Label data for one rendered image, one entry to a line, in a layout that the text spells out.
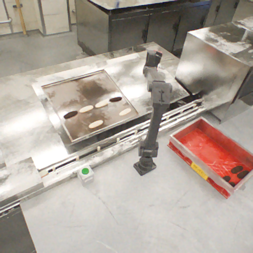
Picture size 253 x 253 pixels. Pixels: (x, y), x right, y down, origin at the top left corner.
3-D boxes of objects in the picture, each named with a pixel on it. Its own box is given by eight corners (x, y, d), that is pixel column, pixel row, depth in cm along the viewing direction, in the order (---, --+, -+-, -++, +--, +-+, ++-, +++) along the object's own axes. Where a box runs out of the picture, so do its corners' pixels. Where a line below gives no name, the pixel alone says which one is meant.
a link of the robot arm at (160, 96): (150, 97, 92) (175, 99, 92) (149, 78, 101) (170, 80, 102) (138, 159, 124) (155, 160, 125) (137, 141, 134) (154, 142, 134)
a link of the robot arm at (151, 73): (147, 94, 101) (171, 96, 101) (149, 82, 98) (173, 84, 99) (140, 74, 140) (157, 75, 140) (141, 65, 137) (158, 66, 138)
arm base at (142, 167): (141, 176, 127) (156, 167, 132) (143, 168, 121) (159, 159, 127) (132, 165, 132) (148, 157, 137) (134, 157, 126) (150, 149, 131)
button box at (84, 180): (82, 190, 122) (81, 180, 114) (76, 180, 126) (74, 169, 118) (96, 184, 125) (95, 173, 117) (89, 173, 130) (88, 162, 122)
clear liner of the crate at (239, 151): (227, 202, 120) (235, 193, 113) (164, 145, 145) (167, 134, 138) (258, 171, 136) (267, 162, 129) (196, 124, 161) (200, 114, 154)
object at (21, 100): (47, 251, 169) (19, 203, 111) (8, 148, 233) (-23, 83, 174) (205, 155, 248) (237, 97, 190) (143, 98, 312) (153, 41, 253)
